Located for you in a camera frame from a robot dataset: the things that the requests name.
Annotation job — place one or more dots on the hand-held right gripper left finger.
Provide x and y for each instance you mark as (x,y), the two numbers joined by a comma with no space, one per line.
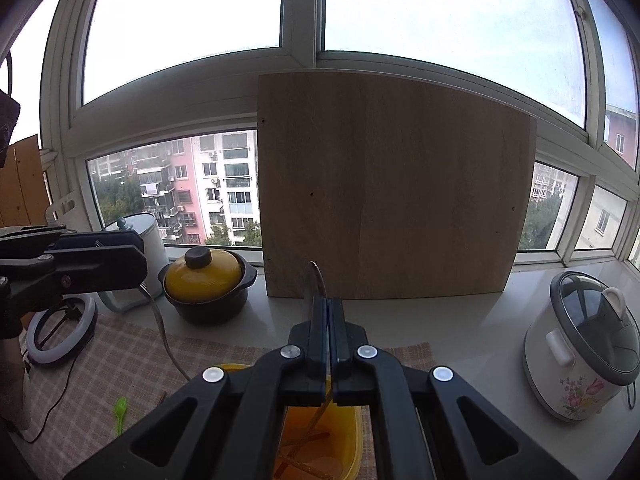
(317,330)

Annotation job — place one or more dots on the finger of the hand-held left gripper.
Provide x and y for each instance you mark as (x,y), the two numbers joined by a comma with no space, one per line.
(105,267)
(100,240)

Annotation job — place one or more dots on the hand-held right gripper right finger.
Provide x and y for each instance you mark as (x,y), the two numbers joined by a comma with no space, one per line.
(337,330)

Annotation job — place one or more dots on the metal spoon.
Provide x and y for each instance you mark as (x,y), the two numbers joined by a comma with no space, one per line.
(316,285)

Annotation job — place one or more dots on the yellow plastic container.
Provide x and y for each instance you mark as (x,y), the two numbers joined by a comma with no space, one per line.
(350,435)

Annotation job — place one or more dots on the white plastic cutting board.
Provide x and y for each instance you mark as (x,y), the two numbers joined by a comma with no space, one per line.
(62,210)

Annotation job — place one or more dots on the white pot with lid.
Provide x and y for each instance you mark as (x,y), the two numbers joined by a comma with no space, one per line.
(150,245)

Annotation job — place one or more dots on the wooden plank board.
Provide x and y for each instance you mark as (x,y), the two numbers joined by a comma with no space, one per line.
(25,185)

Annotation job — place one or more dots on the checked tablecloth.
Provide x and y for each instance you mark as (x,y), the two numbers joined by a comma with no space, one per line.
(125,355)

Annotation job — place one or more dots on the black clay pot yellow lid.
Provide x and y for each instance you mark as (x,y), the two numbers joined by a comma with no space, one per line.
(205,275)

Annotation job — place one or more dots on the green plastic spoon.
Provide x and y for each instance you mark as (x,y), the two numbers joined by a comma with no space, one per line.
(120,407)

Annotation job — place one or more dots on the apartment buildings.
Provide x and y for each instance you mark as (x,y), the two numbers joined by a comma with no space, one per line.
(225,170)

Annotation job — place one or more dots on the light wooden board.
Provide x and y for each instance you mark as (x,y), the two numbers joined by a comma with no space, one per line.
(390,185)

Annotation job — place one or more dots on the floral white rice cooker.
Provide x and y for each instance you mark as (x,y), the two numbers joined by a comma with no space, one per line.
(565,360)

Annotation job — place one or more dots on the white window frame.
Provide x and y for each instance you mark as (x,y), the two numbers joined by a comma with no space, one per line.
(300,10)

